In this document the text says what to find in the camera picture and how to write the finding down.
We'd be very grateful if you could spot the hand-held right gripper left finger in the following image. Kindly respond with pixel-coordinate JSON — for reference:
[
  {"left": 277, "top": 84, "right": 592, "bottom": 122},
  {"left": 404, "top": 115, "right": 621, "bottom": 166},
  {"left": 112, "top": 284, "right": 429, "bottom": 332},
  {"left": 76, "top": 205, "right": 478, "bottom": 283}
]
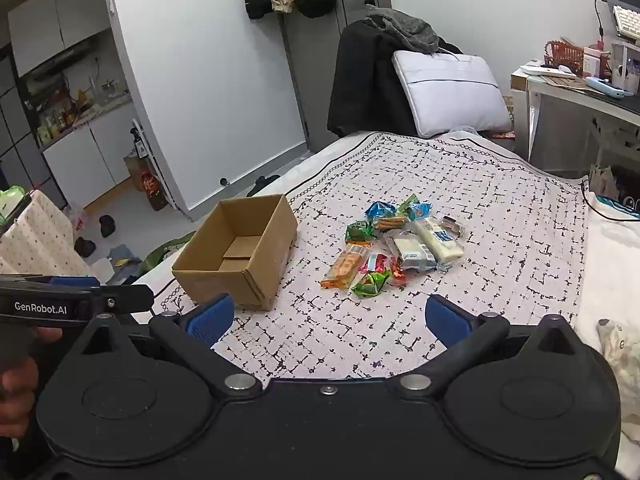
[{"left": 80, "top": 294, "right": 264, "bottom": 401}]

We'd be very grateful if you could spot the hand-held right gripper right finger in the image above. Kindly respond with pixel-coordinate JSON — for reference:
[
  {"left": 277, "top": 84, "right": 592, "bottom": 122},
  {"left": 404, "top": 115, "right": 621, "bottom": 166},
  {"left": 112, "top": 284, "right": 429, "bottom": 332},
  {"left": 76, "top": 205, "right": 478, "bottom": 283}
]
[{"left": 397, "top": 294, "right": 576, "bottom": 400}]

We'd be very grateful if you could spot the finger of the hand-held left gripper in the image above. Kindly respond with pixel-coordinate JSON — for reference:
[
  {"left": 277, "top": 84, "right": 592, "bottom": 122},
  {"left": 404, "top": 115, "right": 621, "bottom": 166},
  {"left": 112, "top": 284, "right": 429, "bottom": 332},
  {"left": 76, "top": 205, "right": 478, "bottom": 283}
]
[
  {"left": 47, "top": 275, "right": 101, "bottom": 289},
  {"left": 95, "top": 284, "right": 155, "bottom": 318}
]

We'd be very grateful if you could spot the white cake packet blue label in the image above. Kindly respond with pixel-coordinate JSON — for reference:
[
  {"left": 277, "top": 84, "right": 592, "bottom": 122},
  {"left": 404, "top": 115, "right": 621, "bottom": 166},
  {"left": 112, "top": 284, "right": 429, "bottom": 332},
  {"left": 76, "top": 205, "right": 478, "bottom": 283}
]
[{"left": 412, "top": 216, "right": 465, "bottom": 267}]

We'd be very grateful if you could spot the person's left hand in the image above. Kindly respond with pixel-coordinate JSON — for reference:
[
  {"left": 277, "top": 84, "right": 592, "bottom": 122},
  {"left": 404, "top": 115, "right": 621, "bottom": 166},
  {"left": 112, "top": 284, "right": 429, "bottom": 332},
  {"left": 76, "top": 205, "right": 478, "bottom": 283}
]
[{"left": 0, "top": 329, "right": 63, "bottom": 441}]

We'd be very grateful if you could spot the polka dot fabric box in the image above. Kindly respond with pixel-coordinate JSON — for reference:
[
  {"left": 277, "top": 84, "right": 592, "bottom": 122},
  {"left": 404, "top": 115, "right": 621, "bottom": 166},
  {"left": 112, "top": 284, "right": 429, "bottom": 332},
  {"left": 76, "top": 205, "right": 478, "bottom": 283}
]
[{"left": 0, "top": 190, "right": 84, "bottom": 277}]

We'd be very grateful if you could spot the green cartoon rug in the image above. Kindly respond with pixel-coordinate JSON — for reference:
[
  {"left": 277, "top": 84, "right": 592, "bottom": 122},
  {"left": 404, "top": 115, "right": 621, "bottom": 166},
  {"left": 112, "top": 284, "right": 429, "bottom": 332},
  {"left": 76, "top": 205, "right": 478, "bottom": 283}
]
[{"left": 140, "top": 230, "right": 198, "bottom": 275}]

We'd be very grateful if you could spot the clear plastic bag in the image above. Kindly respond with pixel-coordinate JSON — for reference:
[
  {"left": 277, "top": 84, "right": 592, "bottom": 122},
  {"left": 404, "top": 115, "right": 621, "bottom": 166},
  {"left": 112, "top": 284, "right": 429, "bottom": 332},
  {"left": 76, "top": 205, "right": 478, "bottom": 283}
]
[{"left": 67, "top": 202, "right": 89, "bottom": 231}]

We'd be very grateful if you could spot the clear packet with white bar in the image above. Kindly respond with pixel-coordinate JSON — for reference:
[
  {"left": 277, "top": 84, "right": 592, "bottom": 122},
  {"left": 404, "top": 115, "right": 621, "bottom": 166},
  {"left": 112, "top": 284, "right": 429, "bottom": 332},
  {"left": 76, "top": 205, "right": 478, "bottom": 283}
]
[{"left": 385, "top": 230, "right": 438, "bottom": 270}]

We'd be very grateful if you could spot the red and white snack packet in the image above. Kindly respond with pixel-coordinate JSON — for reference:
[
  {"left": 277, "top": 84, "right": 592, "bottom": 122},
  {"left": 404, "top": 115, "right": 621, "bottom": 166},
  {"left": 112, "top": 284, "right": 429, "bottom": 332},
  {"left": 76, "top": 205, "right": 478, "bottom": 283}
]
[{"left": 362, "top": 252, "right": 390, "bottom": 276}]

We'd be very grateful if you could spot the dark brown snack packet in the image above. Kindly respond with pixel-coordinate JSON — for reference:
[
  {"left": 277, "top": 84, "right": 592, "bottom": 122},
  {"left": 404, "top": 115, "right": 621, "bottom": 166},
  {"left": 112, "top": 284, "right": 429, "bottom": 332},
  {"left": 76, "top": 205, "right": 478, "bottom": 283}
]
[{"left": 437, "top": 215, "right": 466, "bottom": 237}]

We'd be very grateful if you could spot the brown bottle red label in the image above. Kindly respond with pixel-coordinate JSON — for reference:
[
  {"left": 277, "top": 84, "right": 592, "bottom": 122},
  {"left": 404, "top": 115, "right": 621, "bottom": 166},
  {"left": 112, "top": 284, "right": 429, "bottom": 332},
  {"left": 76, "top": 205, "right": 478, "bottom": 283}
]
[{"left": 142, "top": 170, "right": 169, "bottom": 212}]

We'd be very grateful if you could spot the orange cracker packet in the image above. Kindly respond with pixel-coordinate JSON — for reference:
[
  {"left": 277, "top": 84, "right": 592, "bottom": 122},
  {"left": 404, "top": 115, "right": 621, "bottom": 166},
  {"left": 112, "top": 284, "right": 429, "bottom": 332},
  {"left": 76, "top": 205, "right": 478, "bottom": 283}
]
[{"left": 320, "top": 244, "right": 372, "bottom": 291}]

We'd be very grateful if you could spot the green and blue snack packet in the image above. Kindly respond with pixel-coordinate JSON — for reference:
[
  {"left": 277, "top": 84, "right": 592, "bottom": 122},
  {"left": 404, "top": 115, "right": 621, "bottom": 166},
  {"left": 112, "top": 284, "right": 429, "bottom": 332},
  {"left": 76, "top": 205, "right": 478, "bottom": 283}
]
[{"left": 398, "top": 194, "right": 432, "bottom": 221}]

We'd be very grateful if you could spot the white lower kitchen cabinet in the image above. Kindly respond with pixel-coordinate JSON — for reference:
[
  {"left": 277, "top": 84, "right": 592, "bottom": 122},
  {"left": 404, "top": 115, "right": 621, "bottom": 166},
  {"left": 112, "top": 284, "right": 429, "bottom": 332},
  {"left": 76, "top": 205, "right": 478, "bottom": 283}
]
[{"left": 40, "top": 105, "right": 137, "bottom": 208}]

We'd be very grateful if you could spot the white kitchen cabinet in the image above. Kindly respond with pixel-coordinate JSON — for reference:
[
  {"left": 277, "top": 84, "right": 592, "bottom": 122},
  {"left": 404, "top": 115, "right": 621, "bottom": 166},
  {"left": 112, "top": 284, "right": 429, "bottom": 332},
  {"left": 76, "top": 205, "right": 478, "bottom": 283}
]
[
  {"left": 7, "top": 0, "right": 111, "bottom": 78},
  {"left": 40, "top": 105, "right": 137, "bottom": 208}
]

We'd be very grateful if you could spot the small brown cardboard box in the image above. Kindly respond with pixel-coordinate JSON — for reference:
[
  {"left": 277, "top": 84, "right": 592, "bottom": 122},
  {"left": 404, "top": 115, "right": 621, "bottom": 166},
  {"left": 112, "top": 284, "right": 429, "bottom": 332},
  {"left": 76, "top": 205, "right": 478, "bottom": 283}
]
[{"left": 124, "top": 152, "right": 147, "bottom": 192}]

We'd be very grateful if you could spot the patterned white bedspread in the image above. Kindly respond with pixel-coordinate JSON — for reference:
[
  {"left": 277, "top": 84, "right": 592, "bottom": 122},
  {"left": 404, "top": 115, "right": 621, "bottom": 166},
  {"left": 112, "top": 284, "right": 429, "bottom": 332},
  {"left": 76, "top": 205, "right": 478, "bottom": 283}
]
[{"left": 132, "top": 131, "right": 591, "bottom": 381}]

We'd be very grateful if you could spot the dark grid cabinet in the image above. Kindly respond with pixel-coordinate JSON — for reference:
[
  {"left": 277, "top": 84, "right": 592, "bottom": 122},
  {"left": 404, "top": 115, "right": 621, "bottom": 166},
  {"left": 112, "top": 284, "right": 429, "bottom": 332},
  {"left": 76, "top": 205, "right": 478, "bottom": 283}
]
[{"left": 0, "top": 45, "right": 68, "bottom": 211}]

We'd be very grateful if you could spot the white printed quilt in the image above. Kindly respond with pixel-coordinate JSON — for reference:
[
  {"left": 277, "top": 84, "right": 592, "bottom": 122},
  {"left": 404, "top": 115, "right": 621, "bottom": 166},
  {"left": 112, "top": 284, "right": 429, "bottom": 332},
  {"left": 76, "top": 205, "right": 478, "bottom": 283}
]
[{"left": 574, "top": 204, "right": 640, "bottom": 461}]

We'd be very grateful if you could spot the cluttered kitchen counter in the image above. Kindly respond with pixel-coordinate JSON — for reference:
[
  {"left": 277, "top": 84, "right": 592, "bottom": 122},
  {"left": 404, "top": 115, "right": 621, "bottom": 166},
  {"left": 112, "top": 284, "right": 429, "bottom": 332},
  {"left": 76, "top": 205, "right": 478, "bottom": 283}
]
[{"left": 30, "top": 74, "right": 131, "bottom": 146}]

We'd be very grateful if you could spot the light grey cushion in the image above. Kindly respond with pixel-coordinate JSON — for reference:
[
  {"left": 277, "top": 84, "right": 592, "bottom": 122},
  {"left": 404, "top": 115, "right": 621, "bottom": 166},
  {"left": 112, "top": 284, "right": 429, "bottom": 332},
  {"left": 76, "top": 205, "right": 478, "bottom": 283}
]
[{"left": 391, "top": 50, "right": 513, "bottom": 138}]

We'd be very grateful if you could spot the white desk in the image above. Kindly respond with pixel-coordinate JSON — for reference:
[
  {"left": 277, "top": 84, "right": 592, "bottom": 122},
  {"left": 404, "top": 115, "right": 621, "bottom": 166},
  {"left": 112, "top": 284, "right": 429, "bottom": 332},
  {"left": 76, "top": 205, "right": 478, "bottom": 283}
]
[{"left": 510, "top": 67, "right": 640, "bottom": 181}]

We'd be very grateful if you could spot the white upper kitchen cabinet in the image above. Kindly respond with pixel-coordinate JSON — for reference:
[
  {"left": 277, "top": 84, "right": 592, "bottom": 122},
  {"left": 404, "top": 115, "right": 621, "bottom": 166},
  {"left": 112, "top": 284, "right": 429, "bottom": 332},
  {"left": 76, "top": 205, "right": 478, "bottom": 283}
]
[{"left": 7, "top": 0, "right": 111, "bottom": 78}]

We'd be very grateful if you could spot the white remote control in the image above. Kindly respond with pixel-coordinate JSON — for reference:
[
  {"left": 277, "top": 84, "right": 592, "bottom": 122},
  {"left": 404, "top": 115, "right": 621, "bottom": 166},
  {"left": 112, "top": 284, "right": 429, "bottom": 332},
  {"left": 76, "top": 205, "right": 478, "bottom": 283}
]
[{"left": 520, "top": 62, "right": 576, "bottom": 79}]

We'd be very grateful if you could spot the dark grey door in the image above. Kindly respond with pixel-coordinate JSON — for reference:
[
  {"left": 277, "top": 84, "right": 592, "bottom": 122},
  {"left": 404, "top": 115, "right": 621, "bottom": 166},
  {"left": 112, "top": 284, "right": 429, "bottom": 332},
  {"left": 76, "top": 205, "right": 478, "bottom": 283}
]
[{"left": 277, "top": 0, "right": 396, "bottom": 153}]

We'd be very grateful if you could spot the light blue case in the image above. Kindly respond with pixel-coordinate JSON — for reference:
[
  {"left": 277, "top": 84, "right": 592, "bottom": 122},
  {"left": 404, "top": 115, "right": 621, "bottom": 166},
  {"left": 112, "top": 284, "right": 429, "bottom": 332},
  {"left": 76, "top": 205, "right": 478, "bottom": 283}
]
[{"left": 585, "top": 76, "right": 633, "bottom": 99}]

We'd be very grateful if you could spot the brown wicker basket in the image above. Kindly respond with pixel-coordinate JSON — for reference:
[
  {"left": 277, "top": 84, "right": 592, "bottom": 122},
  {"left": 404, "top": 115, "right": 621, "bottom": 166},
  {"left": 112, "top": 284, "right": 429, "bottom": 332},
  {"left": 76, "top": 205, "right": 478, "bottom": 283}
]
[{"left": 544, "top": 39, "right": 586, "bottom": 73}]

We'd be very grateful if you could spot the grey hoodie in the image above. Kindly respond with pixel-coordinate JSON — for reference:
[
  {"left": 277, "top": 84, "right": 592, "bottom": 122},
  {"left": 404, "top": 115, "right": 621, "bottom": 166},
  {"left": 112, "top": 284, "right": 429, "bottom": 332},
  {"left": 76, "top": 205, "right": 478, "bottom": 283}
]
[{"left": 365, "top": 4, "right": 453, "bottom": 53}]

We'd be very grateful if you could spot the white keyboard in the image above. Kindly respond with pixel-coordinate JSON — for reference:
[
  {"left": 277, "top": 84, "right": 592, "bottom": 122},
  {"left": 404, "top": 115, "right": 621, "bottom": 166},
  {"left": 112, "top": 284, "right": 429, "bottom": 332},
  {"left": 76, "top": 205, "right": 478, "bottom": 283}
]
[{"left": 612, "top": 5, "right": 640, "bottom": 41}]

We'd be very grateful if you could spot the black cable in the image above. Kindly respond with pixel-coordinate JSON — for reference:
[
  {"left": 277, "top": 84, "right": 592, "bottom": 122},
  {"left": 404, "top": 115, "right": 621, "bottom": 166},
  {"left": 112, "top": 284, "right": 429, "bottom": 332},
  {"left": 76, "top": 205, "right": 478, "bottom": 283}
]
[{"left": 580, "top": 175, "right": 640, "bottom": 222}]

